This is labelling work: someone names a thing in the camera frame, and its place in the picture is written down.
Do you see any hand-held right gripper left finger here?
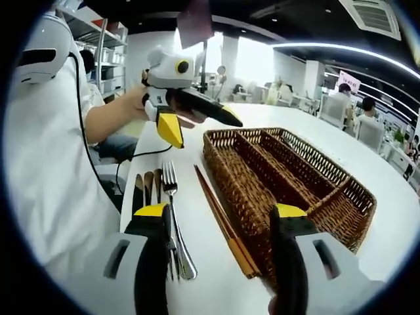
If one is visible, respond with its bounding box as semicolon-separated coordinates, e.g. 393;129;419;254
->
101;202;173;315

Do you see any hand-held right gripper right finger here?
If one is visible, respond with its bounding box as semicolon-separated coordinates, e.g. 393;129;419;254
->
268;203;385;315

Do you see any black-handled knife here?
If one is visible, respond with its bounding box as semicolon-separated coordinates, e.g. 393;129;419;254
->
133;173;144;216

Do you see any brown wicker storage tray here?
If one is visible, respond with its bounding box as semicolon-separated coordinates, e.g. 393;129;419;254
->
202;127;377;289

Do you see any metal storage shelf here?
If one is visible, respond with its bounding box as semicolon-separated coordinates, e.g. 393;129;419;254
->
73;18;129;98

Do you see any person's left hand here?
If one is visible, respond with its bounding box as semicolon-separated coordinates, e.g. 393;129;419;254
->
126;85;207;130

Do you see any person's right hand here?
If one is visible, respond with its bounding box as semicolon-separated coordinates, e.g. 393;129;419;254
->
267;293;280;315

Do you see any black stand pole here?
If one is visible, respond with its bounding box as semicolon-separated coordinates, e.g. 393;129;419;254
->
200;41;211;98

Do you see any dark red sign board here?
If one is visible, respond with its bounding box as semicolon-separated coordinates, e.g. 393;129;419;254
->
178;0;215;50

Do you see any white shoulder-worn device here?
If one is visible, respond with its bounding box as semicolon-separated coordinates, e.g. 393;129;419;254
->
14;14;72;85

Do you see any ceiling light strip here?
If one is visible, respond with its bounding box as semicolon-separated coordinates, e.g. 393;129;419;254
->
272;42;420;79

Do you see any pink hanging sign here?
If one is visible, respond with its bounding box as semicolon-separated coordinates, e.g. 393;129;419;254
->
337;70;362;93

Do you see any ceiling air conditioner vent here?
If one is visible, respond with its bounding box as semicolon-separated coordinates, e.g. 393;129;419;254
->
339;0;403;42

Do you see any black cable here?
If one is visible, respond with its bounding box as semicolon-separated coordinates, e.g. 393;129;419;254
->
116;146;173;198
67;52;132;211

